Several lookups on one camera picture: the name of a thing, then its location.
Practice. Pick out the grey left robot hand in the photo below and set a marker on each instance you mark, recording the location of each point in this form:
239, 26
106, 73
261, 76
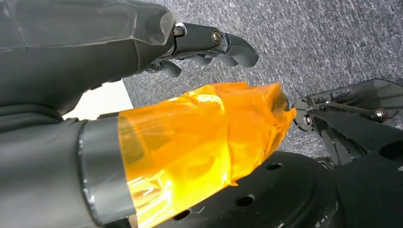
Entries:
63, 47

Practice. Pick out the white board panel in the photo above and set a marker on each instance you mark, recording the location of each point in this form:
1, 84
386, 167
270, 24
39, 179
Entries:
99, 102

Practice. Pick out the orange transparent tape wrap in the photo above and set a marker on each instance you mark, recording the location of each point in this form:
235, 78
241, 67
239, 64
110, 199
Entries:
195, 138

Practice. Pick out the black robot lower body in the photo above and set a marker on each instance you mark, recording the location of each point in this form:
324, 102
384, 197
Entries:
314, 195

